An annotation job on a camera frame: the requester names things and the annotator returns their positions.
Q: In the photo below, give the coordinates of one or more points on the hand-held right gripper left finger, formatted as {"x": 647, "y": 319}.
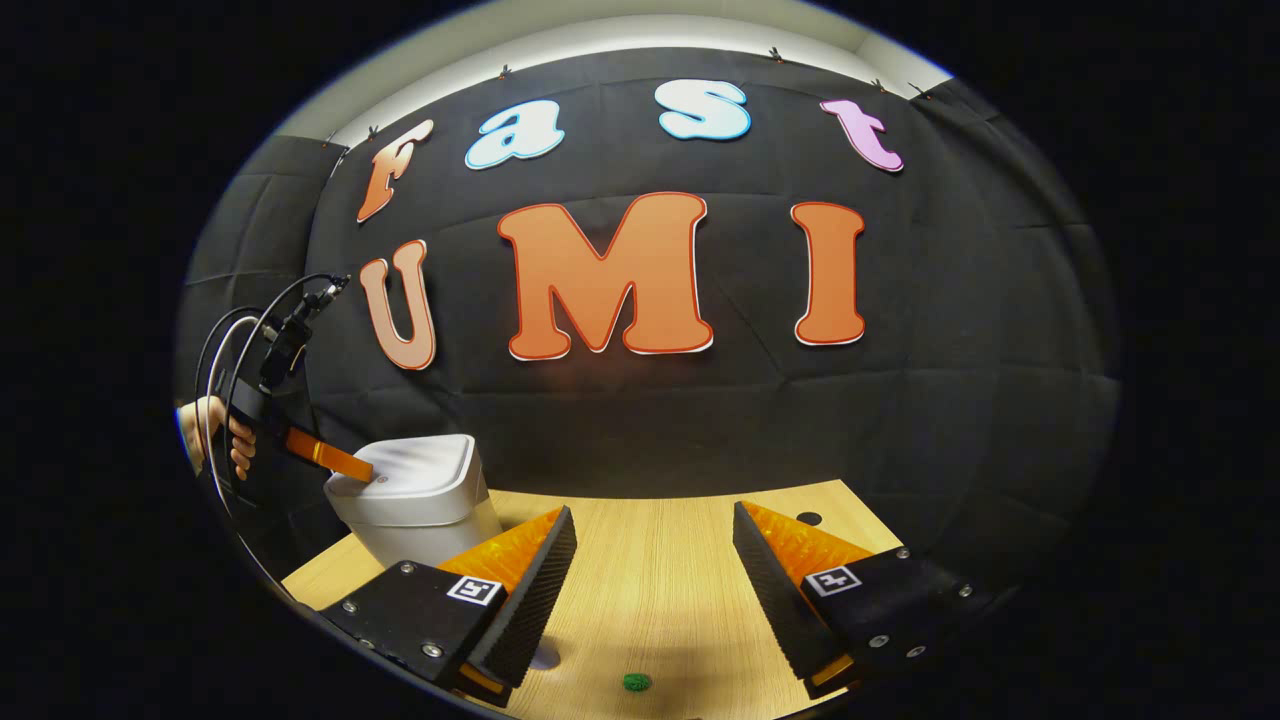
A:
{"x": 535, "y": 590}

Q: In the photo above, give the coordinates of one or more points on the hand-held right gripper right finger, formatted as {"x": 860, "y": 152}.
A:
{"x": 775, "y": 600}

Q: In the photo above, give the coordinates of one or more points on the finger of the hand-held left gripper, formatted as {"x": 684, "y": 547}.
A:
{"x": 330, "y": 455}

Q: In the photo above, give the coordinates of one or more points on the white desktop garbage bin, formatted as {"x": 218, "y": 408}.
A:
{"x": 420, "y": 485}

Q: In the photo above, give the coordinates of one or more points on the green paper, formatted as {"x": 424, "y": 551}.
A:
{"x": 637, "y": 682}

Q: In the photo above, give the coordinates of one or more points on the wooden desktop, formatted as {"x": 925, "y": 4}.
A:
{"x": 650, "y": 580}

